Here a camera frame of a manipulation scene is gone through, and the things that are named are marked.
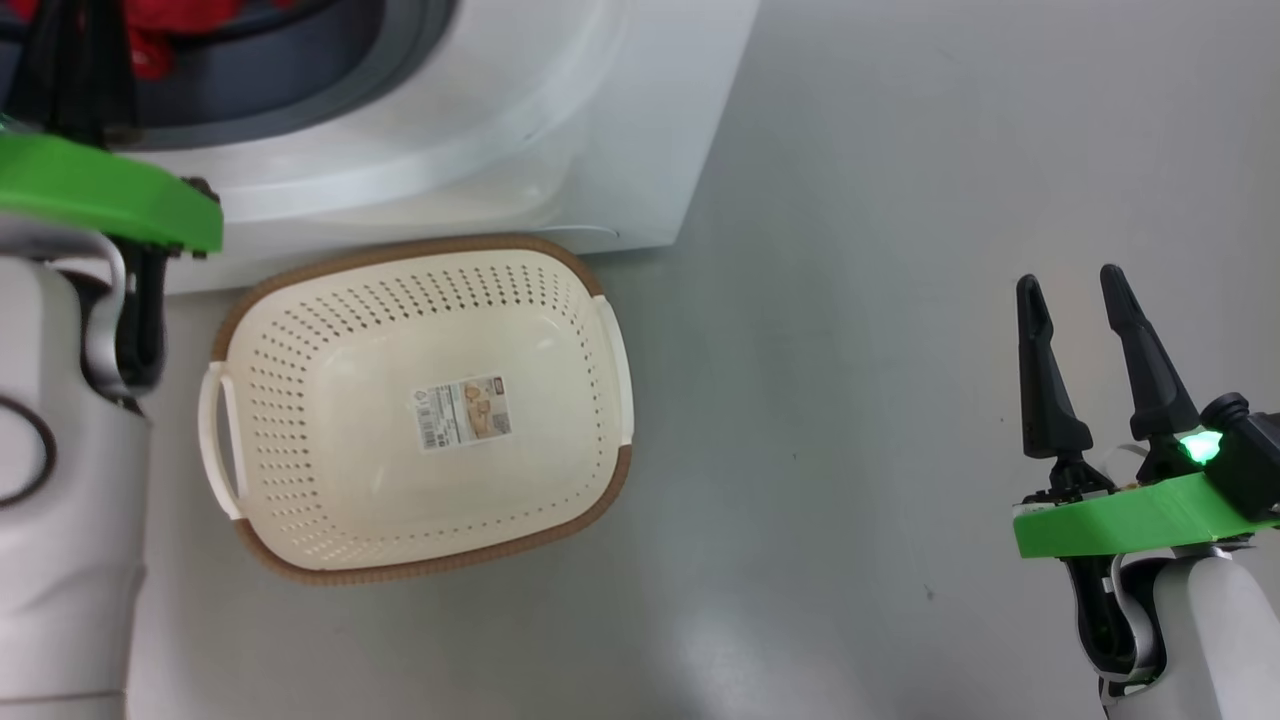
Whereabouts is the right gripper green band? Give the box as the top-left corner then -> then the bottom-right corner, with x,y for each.
1012,264 -> 1280,559

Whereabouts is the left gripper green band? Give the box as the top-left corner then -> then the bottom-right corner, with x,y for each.
0,0 -> 223,256

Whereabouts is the red and white garment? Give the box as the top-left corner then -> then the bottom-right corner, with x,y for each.
0,0 -> 331,81

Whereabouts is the grey rubber door gasket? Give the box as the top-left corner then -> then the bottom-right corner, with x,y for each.
0,0 -> 456,151

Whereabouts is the white front-load washing machine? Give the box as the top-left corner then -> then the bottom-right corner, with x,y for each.
0,0 -> 761,296

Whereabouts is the cream laundry basket brown rim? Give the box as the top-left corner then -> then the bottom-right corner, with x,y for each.
197,235 -> 634,586

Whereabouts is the basket product label sticker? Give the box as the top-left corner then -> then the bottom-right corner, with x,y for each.
410,375 -> 513,451

